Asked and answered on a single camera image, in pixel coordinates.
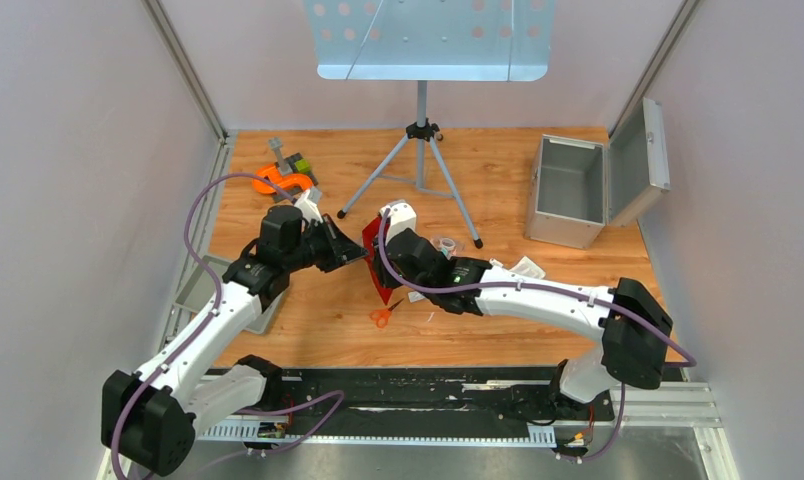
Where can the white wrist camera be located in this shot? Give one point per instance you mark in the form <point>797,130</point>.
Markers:
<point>307,203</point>
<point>400,216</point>

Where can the blue white sachet lower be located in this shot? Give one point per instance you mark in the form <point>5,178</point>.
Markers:
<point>415,296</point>

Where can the orange handled scissors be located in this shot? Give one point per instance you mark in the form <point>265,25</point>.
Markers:
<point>380,317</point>

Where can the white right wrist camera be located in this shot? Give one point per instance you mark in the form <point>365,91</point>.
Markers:
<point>400,216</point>

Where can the white pads zip bag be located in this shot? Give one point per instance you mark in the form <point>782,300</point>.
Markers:
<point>527,267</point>

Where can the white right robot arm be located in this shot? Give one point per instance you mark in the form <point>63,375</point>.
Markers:
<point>631,330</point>

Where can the grey metal case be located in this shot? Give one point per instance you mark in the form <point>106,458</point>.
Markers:
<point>579,187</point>

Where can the red first aid pouch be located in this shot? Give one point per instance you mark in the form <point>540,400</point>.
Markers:
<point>375,262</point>

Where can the blue music stand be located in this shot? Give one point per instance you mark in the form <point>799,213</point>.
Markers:
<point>425,42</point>

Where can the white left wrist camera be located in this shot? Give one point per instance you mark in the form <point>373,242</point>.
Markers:
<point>307,203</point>

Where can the grey plastic tray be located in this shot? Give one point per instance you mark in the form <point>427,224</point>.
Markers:
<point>199,288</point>

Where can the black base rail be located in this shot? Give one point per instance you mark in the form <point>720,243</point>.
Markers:
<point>419,402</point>

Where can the tape roll in bag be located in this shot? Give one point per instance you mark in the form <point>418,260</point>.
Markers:
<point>448,246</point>

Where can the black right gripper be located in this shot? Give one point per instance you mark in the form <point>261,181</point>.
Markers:
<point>383,275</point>

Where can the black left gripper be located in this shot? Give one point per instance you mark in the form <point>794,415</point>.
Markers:
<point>340,249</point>

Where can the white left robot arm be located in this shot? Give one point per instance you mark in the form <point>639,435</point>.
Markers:
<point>153,415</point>

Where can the orange grey toy fixture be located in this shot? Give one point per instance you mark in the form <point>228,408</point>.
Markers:
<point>293,173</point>

